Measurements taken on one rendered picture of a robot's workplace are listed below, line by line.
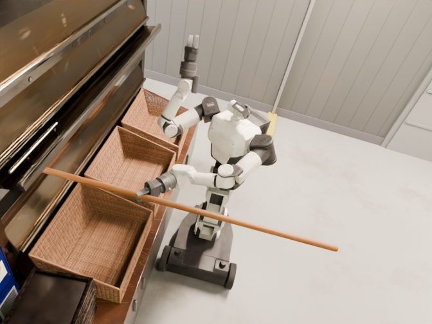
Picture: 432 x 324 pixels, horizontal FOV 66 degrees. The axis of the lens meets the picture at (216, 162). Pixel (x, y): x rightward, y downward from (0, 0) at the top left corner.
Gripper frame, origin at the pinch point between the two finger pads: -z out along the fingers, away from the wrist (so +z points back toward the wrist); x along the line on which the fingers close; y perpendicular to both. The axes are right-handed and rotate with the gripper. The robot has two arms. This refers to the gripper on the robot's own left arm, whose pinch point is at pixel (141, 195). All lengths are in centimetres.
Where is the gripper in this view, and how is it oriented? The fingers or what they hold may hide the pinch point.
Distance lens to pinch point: 166.2
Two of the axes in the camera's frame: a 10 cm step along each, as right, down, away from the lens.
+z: 7.0, -3.7, 6.1
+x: -1.9, 7.3, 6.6
